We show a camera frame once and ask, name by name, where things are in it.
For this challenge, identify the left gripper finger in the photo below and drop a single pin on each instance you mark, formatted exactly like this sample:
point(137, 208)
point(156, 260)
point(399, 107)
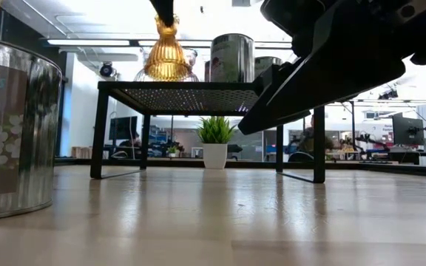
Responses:
point(163, 11)

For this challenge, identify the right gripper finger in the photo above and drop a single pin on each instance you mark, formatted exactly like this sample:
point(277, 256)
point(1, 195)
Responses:
point(274, 79)
point(327, 74)

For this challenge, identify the amber glass candle holder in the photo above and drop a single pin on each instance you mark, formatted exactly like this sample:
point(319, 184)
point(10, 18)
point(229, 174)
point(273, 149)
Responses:
point(166, 59)

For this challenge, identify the clear glass candle holder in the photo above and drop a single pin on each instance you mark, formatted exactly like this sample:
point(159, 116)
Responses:
point(140, 75)

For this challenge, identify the person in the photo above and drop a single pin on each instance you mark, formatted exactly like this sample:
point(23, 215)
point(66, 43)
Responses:
point(314, 142)

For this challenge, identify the ceiling light strip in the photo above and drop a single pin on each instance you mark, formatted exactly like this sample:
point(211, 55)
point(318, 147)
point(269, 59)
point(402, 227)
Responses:
point(87, 42)

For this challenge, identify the black office chair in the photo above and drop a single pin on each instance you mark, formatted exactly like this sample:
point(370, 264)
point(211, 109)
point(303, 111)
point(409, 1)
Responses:
point(300, 157)

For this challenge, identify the black perforated metal shelf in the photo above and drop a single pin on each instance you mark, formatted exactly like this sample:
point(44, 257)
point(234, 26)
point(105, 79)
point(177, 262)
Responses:
point(124, 85)

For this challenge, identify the small green potted plant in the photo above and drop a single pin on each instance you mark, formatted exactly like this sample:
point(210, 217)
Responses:
point(214, 155)

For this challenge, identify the black computer monitor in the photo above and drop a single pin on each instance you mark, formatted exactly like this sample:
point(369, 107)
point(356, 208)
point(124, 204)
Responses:
point(407, 131)
point(123, 128)

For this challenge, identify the tiny background potted plant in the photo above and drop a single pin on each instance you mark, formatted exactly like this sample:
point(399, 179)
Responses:
point(172, 150)

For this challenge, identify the black ceiling camera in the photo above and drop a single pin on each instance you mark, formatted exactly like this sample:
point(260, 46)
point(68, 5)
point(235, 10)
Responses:
point(106, 70)

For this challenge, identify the black aluminium table frame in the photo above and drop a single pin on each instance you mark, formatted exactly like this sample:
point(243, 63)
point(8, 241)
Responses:
point(383, 169)

